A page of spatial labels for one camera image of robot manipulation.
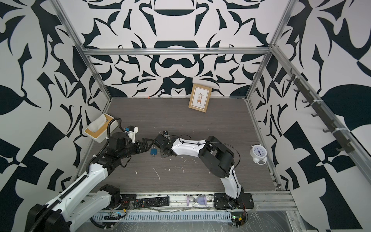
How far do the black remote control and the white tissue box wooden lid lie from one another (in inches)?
17.9

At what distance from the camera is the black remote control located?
2.39 feet

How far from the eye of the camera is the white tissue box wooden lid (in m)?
0.95
